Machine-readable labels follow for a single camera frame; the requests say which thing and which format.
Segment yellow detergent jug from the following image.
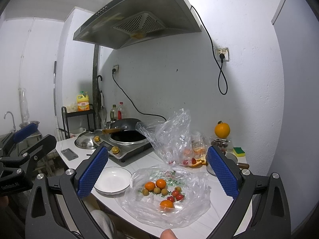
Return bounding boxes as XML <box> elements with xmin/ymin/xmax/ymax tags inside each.
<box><xmin>76</xmin><ymin>91</ymin><xmax>90</xmax><ymax>112</ymax></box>

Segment black wok wooden handle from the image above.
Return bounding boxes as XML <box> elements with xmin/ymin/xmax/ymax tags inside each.
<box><xmin>102</xmin><ymin>118</ymin><xmax>140</xmax><ymax>134</ymax></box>

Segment dark grapes bowl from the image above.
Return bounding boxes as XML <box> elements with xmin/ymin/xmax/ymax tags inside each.
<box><xmin>211</xmin><ymin>138</ymin><xmax>231</xmax><ymax>151</ymax></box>

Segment wall socket with plug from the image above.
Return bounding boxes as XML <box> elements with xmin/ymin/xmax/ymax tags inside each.
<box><xmin>215</xmin><ymin>48</ymin><xmax>229</xmax><ymax>62</ymax></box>

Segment crumpled clear plastic bag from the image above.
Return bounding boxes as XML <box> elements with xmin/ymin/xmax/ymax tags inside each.
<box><xmin>136</xmin><ymin>109</ymin><xmax>209</xmax><ymax>166</ymax></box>

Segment black umbrella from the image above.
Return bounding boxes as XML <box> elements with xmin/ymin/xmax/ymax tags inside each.
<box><xmin>97</xmin><ymin>74</ymin><xmax>106</xmax><ymax>129</ymax></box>

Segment steel range hood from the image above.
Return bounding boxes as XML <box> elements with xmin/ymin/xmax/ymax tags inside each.
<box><xmin>73</xmin><ymin>0</ymin><xmax>201</xmax><ymax>50</ymax></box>

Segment steel pot lid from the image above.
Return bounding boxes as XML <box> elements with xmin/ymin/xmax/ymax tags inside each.
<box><xmin>75</xmin><ymin>130</ymin><xmax>102</xmax><ymax>149</ymax></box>

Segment silver induction cooker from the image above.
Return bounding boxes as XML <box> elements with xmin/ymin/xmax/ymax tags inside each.
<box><xmin>94</xmin><ymin>131</ymin><xmax>152</xmax><ymax>162</ymax></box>

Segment cooker wall socket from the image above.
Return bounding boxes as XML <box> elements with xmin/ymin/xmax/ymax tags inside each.
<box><xmin>112</xmin><ymin>65</ymin><xmax>119</xmax><ymax>73</ymax></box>

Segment red cap sauce bottle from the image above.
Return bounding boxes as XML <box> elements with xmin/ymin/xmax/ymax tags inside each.
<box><xmin>117</xmin><ymin>102</ymin><xmax>125</xmax><ymax>120</ymax></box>

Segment black cooker power cable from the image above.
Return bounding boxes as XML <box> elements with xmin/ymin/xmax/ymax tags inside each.
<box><xmin>111</xmin><ymin>69</ymin><xmax>167</xmax><ymax>122</ymax></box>

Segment black hood power cable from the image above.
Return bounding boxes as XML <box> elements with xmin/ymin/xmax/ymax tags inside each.
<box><xmin>190</xmin><ymin>4</ymin><xmax>228</xmax><ymax>96</ymax></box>

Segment flat printed plastic bag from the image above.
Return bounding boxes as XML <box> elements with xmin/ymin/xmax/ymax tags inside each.
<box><xmin>117</xmin><ymin>165</ymin><xmax>210</xmax><ymax>228</ymax></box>

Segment person's hand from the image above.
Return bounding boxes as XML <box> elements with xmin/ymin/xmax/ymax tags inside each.
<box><xmin>160</xmin><ymin>229</ymin><xmax>177</xmax><ymax>239</ymax></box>

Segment black metal shelf rack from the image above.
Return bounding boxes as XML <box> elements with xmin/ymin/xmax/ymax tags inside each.
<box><xmin>61</xmin><ymin>104</ymin><xmax>97</xmax><ymax>139</ymax></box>

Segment chrome sink faucet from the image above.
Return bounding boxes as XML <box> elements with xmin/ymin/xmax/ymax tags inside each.
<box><xmin>3</xmin><ymin>111</ymin><xmax>17</xmax><ymax>132</ymax></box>

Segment red cherry tomato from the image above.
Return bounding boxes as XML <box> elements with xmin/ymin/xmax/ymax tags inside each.
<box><xmin>172</xmin><ymin>190</ymin><xmax>179</xmax><ymax>197</ymax></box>
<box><xmin>176</xmin><ymin>194</ymin><xmax>184</xmax><ymax>201</ymax></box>
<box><xmin>167</xmin><ymin>196</ymin><xmax>175</xmax><ymax>202</ymax></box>

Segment large orange on stand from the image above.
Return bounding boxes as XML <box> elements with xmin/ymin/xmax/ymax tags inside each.
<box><xmin>214</xmin><ymin>121</ymin><xmax>230</xmax><ymax>139</ymax></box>

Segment grey smartphone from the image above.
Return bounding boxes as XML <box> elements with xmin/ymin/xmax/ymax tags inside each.
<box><xmin>61</xmin><ymin>148</ymin><xmax>78</xmax><ymax>161</ymax></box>

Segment orange peel scraps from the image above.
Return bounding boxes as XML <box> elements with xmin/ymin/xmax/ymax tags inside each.
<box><xmin>182</xmin><ymin>153</ymin><xmax>207</xmax><ymax>168</ymax></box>

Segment mandarin orange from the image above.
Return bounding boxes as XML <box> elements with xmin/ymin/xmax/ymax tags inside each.
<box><xmin>159</xmin><ymin>200</ymin><xmax>175</xmax><ymax>211</ymax></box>
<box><xmin>144</xmin><ymin>181</ymin><xmax>156</xmax><ymax>192</ymax></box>
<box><xmin>156</xmin><ymin>179</ymin><xmax>166</xmax><ymax>189</ymax></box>

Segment green yellow sponge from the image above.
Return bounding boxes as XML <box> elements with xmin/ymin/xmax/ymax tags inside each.
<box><xmin>232</xmin><ymin>147</ymin><xmax>245</xmax><ymax>157</ymax></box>

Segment white round plate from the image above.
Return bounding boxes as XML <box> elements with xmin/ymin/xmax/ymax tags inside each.
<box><xmin>94</xmin><ymin>167</ymin><xmax>132</xmax><ymax>195</ymax></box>

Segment oil bottle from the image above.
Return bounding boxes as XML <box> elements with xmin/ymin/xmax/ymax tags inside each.
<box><xmin>110</xmin><ymin>104</ymin><xmax>118</xmax><ymax>122</ymax></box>

